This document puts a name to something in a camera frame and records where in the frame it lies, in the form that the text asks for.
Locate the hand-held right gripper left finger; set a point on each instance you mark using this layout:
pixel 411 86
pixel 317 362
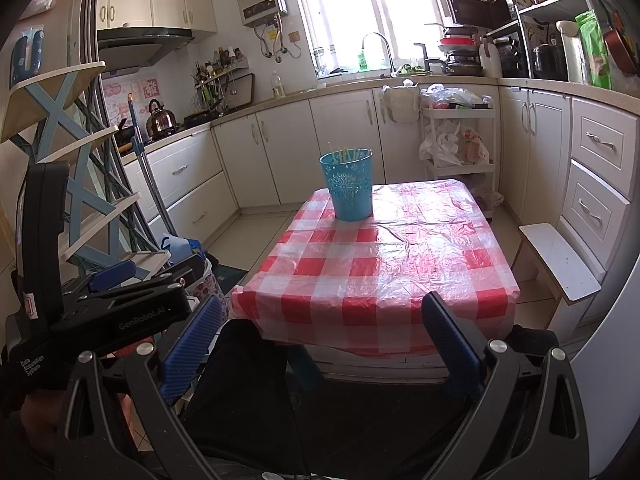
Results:
pixel 192 347

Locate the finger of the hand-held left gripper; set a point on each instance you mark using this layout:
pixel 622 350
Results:
pixel 170 272
pixel 115 276

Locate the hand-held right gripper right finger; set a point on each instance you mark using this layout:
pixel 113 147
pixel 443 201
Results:
pixel 452 340

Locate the blue perforated plastic basket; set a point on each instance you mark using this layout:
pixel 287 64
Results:
pixel 347 195

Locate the pile of wooden chopsticks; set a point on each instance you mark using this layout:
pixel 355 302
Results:
pixel 343 155

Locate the blue plastic bag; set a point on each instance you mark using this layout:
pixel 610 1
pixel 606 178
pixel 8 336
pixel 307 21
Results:
pixel 182 250

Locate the floral pink bag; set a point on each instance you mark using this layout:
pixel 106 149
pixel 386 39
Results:
pixel 207 285

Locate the dark floor mat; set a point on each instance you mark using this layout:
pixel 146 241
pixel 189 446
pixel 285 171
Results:
pixel 231 279

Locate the red white checked tablecloth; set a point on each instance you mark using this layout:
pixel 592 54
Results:
pixel 400 270

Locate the blue white folding rack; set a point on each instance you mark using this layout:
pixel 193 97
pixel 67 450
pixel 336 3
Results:
pixel 55 110

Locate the white wooden stool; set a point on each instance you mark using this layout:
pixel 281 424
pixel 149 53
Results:
pixel 560 265

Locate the black wok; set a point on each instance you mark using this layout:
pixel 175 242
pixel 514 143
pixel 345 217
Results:
pixel 126 134

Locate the steel kettle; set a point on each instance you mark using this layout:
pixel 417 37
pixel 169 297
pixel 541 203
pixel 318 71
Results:
pixel 161 121

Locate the white base cabinets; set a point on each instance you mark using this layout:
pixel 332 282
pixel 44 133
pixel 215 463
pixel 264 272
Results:
pixel 290 150

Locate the blue dotted holder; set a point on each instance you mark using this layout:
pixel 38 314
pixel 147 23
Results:
pixel 27 55

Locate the pink plastic bag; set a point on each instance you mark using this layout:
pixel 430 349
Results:
pixel 475 147

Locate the white plastic bag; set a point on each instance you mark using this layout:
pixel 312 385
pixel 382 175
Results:
pixel 440 145

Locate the clear plastic bottle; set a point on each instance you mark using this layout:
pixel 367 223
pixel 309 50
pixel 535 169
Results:
pixel 278 87

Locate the black range hood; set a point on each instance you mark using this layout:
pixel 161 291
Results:
pixel 135 45

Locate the white trolley cart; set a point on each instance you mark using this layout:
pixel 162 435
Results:
pixel 457 112

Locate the white hanging bag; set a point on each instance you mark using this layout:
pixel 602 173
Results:
pixel 400 105

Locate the clear plastic bag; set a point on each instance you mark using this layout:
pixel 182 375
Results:
pixel 455 96

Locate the white upper cabinets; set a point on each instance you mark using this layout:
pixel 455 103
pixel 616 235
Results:
pixel 165 2

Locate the chrome sink faucet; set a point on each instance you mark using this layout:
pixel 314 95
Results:
pixel 391 62

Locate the stack of pots and bowls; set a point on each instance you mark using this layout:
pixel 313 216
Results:
pixel 460 55

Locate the green dish soap bottle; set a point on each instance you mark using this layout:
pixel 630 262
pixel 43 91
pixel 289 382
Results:
pixel 363 62

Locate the white thermos jug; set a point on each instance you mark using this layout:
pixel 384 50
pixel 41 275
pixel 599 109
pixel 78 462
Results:
pixel 572 52

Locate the kitchen window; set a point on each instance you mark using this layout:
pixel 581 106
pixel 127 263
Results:
pixel 340 10

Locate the green packet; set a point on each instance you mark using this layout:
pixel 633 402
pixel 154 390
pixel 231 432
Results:
pixel 592 50

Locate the red frying pan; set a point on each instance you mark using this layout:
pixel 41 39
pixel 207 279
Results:
pixel 620 50

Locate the white countertop shelf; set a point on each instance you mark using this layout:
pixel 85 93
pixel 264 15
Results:
pixel 550 2

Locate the pink wall stickers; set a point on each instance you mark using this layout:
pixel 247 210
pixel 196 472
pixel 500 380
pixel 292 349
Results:
pixel 132 92

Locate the wall utensil rack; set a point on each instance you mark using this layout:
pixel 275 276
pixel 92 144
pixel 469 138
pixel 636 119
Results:
pixel 215 80

